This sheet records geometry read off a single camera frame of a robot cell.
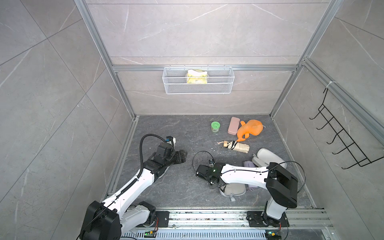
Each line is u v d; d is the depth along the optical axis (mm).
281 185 441
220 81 1009
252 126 1040
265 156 953
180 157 718
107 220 383
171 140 732
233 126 1111
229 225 730
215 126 1070
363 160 574
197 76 880
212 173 609
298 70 907
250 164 903
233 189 833
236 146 963
